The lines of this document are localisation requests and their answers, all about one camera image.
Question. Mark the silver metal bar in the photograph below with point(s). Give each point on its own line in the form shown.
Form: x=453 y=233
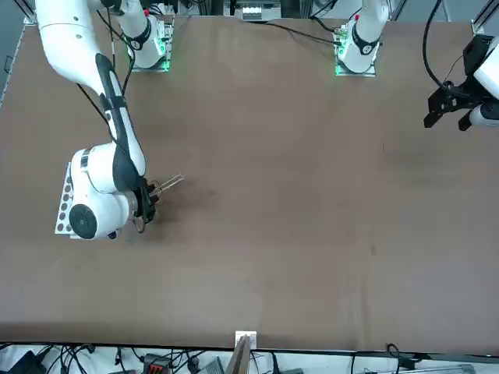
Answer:
x=448 y=369

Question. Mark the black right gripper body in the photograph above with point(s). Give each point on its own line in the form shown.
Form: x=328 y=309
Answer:
x=146 y=202

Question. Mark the grey foot pedal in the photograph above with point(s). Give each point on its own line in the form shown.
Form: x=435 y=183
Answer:
x=213 y=367

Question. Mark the clear glass test tube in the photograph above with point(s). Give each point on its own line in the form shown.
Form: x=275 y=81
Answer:
x=171 y=183

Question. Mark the aluminium frame post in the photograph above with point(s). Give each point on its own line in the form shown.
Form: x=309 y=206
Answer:
x=27 y=15
x=485 y=17

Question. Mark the black wrist camera block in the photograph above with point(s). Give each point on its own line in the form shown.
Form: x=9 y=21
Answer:
x=477 y=52

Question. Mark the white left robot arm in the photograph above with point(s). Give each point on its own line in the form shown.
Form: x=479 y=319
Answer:
x=364 y=43

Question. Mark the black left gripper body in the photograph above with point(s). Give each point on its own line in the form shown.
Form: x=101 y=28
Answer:
x=462 y=96

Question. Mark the red and black device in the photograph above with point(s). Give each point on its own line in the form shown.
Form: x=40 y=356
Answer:
x=156 y=364

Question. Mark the brown wooden board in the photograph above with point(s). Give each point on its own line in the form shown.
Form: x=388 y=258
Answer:
x=239 y=358

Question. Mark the small clear glass beaker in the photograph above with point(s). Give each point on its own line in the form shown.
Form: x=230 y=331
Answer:
x=137 y=228

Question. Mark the white power strip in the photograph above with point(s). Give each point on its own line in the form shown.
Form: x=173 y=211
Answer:
x=257 y=13

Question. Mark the white test tube rack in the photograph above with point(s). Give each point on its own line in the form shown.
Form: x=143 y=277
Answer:
x=64 y=183

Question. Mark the small white box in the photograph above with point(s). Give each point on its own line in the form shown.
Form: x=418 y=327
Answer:
x=251 y=337

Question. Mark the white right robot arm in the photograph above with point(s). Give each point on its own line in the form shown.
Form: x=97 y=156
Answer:
x=62 y=43

